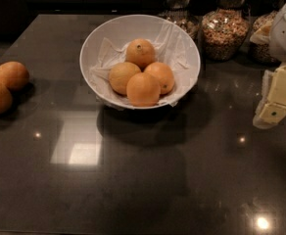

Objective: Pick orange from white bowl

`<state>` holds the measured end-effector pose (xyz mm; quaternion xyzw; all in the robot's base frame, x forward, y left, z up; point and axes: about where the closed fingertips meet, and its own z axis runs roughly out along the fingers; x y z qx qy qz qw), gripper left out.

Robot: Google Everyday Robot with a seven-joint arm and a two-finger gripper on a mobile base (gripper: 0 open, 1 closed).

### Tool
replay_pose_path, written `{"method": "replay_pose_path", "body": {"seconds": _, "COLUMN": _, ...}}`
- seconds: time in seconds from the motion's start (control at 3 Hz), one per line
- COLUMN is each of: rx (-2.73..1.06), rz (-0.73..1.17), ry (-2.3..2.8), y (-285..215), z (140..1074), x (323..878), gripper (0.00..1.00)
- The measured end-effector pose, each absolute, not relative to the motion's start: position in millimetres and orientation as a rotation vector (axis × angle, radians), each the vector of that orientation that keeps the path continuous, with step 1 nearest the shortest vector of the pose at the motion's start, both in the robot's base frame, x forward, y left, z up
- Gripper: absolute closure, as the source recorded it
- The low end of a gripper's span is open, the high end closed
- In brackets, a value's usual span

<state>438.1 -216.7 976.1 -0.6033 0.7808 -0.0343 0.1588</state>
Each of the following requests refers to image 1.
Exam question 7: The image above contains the glass grain jar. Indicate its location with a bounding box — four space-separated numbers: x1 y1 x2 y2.
159 0 200 40
201 0 251 62
248 0 286 65

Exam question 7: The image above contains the white bowl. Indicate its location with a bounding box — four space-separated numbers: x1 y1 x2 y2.
79 14 202 111

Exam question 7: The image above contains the left glass grain jar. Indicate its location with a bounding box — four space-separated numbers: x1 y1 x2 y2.
159 0 200 40

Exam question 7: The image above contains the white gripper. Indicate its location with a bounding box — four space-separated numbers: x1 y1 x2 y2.
250 3 286 129

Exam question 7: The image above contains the right glass grain jar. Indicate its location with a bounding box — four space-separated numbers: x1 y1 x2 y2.
248 0 286 65

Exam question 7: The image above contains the white paper napkin liner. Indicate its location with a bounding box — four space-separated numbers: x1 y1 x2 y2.
88 23 193 108

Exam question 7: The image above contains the middle glass grain jar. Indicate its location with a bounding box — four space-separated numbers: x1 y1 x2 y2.
201 0 251 62

